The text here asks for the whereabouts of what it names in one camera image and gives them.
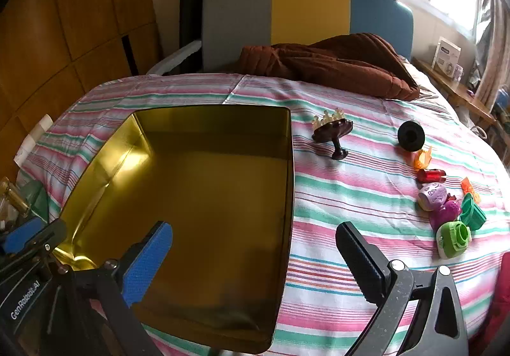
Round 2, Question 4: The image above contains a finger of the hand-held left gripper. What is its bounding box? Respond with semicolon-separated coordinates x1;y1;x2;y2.
0;218;68;261

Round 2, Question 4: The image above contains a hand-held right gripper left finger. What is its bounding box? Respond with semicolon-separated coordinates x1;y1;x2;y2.
42;220;174;356

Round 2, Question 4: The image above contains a white bed frame rail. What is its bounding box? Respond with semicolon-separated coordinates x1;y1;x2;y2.
145;40;203;75

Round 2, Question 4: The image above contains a red cloth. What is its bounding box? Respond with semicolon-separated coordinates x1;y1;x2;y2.
470;252;510;356

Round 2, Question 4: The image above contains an orange translucent toy piece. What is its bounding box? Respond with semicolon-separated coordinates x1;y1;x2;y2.
406;146;434;170

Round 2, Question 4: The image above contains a magenta toy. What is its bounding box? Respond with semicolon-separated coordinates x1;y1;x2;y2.
429;200;463;232

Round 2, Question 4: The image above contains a gold tin box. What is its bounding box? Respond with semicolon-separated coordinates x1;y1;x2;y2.
56;104;295;354

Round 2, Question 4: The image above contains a light green round toy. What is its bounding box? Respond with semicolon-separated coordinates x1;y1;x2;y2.
435;220;473;260

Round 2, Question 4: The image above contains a brown blanket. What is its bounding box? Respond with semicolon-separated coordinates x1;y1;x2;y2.
238;33;421;101

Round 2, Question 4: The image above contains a green plastic item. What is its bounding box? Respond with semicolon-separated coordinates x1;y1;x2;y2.
22;181;50;221

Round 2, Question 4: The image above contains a beige duvet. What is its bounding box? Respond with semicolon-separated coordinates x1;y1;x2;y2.
398;55;451;109

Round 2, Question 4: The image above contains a grey yellow blue headboard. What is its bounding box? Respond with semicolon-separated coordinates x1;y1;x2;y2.
201;0;414;71

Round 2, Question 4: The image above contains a white cardboard box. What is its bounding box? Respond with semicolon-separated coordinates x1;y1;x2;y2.
432;36;463;75

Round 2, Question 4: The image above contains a small red bottle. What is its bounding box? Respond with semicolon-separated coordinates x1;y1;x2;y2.
417;168;446;184

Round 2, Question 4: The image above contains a brown scalp massage brush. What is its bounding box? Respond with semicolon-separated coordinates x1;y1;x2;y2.
311;108;354;160

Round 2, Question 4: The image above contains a purple ball toy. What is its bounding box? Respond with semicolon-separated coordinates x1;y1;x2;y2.
418;182;448;212

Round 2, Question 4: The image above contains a teal green toy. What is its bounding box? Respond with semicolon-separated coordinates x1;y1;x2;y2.
460;193;487;232

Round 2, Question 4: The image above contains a striped bedsheet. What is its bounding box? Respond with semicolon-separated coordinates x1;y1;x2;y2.
20;73;510;356

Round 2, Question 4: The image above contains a beige curtain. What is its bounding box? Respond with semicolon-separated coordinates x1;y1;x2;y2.
474;0;510;109

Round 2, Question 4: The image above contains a black round container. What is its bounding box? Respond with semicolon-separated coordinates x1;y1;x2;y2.
397;121;426;151

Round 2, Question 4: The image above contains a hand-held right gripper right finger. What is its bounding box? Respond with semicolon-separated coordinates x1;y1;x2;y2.
335;221;469;356

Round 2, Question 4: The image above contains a wooden shelf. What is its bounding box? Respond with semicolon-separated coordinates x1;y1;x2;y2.
412;57;497;125

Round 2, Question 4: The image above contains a wooden wardrobe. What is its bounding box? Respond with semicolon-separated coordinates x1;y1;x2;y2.
0;0;160;189

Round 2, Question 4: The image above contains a gold bottle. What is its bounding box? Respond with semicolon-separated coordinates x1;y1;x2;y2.
0;176;30;221

